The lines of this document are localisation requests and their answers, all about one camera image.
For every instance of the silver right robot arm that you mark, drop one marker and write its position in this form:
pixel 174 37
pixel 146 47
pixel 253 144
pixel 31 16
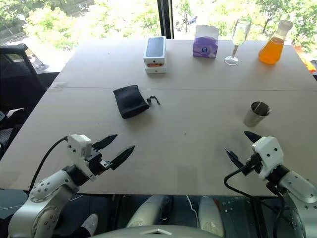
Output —
pixel 297 188

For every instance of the stainless steel cup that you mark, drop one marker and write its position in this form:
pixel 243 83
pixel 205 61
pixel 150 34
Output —
pixel 253 119

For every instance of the purple tissue box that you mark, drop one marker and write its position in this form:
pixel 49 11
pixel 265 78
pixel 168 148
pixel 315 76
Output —
pixel 205 48

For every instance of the white shoe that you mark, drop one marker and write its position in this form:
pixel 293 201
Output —
pixel 91 223

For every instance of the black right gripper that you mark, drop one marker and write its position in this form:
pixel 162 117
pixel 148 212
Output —
pixel 253 164

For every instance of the white phone box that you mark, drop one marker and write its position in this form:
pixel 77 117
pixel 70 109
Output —
pixel 154 49

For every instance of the yellow orange object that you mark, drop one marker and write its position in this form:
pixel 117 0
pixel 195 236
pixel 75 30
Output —
pixel 311 65

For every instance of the black mesh office chair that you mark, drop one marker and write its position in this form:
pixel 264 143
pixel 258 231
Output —
pixel 17 74

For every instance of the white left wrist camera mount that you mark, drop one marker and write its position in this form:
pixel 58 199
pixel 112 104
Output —
pixel 76 146

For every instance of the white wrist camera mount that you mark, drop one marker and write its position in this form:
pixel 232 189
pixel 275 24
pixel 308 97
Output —
pixel 268 148
pixel 76 146

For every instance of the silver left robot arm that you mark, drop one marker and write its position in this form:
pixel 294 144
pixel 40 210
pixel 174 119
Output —
pixel 44 193

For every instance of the grey robot torso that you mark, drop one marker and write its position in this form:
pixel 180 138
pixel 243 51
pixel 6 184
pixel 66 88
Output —
pixel 158 233

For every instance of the black window frame post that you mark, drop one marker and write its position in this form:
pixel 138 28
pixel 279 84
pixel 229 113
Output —
pixel 165 17

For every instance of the flask with orange liquid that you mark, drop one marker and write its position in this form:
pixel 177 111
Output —
pixel 271 52

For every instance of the clear champagne glass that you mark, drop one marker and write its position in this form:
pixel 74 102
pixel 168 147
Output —
pixel 239 37

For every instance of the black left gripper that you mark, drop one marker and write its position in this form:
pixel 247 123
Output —
pixel 96 161

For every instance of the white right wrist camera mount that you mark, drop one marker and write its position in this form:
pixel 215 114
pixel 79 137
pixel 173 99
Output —
pixel 268 148

